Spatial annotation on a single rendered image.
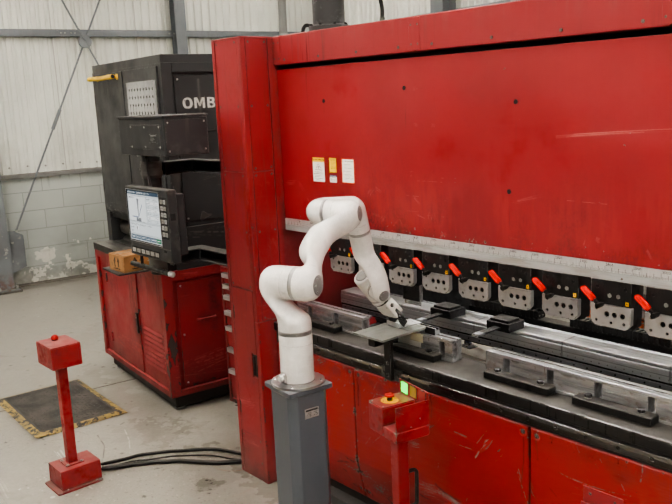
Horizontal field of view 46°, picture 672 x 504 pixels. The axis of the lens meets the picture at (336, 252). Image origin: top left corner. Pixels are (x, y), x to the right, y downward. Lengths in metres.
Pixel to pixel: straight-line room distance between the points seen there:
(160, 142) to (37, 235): 6.07
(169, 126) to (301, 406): 1.63
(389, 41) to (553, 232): 1.07
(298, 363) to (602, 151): 1.26
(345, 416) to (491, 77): 1.73
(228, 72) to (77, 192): 6.10
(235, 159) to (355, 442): 1.49
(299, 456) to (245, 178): 1.57
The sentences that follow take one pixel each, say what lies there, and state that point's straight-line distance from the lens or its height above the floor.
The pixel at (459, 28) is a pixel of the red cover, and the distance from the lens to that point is 3.14.
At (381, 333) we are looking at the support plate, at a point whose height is 1.00.
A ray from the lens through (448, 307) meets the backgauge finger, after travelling 3.64.
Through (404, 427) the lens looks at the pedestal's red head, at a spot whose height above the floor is 0.72.
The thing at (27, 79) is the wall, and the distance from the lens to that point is 9.76.
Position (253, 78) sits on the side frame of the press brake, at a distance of 3.93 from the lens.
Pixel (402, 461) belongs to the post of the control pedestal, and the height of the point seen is 0.54.
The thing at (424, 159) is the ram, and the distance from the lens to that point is 3.29.
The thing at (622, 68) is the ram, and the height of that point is 2.04.
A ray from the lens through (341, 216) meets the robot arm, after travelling 2.91.
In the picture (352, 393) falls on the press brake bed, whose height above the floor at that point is 0.64.
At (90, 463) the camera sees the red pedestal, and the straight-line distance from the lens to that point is 4.61.
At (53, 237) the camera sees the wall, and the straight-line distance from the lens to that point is 9.88.
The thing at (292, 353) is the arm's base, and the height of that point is 1.13.
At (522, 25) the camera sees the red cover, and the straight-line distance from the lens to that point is 2.96.
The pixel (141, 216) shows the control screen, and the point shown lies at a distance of 4.10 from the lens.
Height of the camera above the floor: 2.00
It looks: 11 degrees down
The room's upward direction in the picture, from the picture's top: 3 degrees counter-clockwise
